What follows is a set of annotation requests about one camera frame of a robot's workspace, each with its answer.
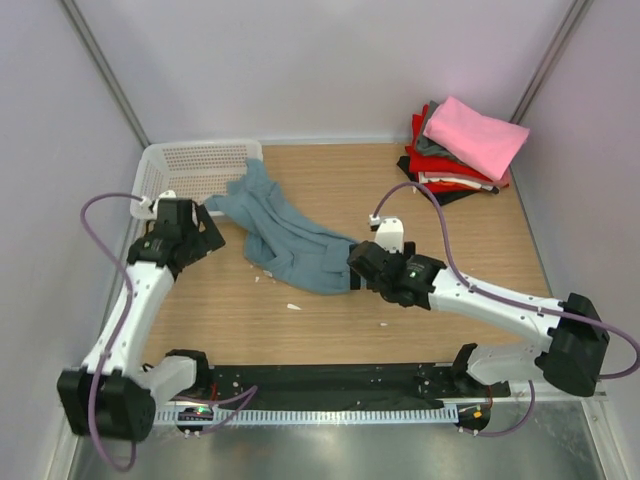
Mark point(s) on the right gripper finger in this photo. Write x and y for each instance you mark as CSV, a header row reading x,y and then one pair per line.
x,y
357,282
356,249

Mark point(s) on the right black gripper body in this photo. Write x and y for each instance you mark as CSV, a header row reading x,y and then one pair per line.
x,y
382,290

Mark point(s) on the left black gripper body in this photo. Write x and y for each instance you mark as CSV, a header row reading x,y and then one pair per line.
x,y
190,236

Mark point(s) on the blue-grey t shirt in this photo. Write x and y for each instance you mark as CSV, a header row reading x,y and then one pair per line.
x,y
280,239

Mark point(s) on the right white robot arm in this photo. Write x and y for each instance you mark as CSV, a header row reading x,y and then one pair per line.
x,y
562,340

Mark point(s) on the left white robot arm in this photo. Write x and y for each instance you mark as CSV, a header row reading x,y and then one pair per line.
x,y
110,393

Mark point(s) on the white plastic basket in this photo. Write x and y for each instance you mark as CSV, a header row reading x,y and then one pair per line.
x,y
193,169

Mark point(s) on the black folded t shirt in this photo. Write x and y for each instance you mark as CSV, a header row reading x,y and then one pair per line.
x,y
444,193

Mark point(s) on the white folded t shirt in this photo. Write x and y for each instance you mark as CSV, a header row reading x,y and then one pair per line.
x,y
470,182

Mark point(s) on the red folded t shirt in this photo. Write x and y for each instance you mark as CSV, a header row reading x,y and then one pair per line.
x,y
442,166

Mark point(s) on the grey folded t shirt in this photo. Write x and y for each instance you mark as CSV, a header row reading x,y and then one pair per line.
x,y
428,147

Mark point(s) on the pink folded t shirt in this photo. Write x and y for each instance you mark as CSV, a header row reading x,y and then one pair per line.
x,y
486,144

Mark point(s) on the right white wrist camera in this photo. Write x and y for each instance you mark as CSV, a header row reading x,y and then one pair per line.
x,y
388,232

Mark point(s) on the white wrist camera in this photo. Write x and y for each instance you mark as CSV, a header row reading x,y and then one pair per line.
x,y
388,232
147,208

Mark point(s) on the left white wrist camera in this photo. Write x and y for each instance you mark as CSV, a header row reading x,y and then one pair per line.
x,y
147,208

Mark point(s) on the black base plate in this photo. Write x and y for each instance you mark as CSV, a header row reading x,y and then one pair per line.
x,y
363,387

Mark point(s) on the white slotted cable duct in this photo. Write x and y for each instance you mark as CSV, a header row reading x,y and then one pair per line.
x,y
184,415

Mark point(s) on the left aluminium corner post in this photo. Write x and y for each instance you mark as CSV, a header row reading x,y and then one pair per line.
x,y
87,38

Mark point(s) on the aluminium corner post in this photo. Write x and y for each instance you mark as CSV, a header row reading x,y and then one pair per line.
x,y
560,40
87,38

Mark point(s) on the right aluminium corner post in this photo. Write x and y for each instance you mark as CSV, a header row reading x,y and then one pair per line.
x,y
560,40

